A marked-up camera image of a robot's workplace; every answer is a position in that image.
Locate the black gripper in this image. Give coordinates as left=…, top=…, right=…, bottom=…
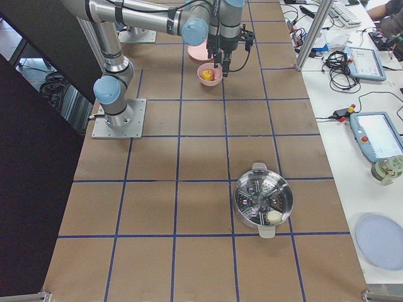
left=207, top=18, right=229, bottom=77
left=219, top=23, right=254, bottom=72

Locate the pink bowl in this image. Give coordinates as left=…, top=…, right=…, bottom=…
left=196, top=63, right=223, bottom=87

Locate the red yellow apple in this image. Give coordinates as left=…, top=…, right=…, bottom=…
left=201, top=69, right=215, bottom=81

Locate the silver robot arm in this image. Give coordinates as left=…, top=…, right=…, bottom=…
left=119, top=15, right=209, bottom=69
left=63, top=1, right=255, bottom=138

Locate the pink plate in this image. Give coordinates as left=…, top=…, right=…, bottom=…
left=187, top=44, right=212, bottom=62

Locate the blue plate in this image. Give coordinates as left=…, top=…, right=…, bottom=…
left=355, top=214, right=402, bottom=271

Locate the white keyboard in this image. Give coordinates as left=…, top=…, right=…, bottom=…
left=329, top=1, right=361, bottom=28

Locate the black power adapter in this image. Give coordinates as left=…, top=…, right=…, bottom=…
left=333, top=108, right=349, bottom=120

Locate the far teach pendant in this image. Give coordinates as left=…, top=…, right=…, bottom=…
left=343, top=46, right=387, bottom=81

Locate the teach pendant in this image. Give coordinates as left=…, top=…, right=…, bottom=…
left=349, top=111, right=402, bottom=163
left=343, top=46, right=387, bottom=81

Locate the steel steamer pot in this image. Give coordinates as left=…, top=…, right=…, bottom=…
left=232, top=162, right=293, bottom=238

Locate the white steamed bun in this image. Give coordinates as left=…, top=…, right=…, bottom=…
left=266, top=210, right=282, bottom=225

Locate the near teach pendant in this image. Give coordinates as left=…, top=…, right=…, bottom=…
left=349, top=111, right=402, bottom=163

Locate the glass jar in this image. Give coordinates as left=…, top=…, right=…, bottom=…
left=371, top=155, right=402, bottom=186

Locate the black panel board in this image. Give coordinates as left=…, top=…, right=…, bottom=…
left=1, top=1, right=101, bottom=296

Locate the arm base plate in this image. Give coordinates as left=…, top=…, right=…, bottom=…
left=91, top=99, right=147, bottom=139
left=118, top=28, right=157, bottom=44

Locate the aluminium frame post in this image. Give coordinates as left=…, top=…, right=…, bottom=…
left=295, top=0, right=333, bottom=72

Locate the black coiled cable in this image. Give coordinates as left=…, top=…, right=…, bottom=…
left=321, top=51, right=360, bottom=92

